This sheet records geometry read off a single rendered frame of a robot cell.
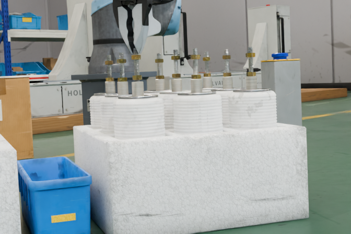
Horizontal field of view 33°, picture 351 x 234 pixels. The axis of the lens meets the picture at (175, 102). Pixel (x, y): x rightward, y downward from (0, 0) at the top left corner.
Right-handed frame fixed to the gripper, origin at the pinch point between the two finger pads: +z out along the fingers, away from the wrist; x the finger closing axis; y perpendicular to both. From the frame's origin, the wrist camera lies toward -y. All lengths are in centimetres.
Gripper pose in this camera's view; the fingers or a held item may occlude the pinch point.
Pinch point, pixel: (133, 46)
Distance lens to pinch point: 112.0
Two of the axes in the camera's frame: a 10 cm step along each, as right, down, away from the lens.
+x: -7.4, -0.1, 6.7
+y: 6.7, -0.7, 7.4
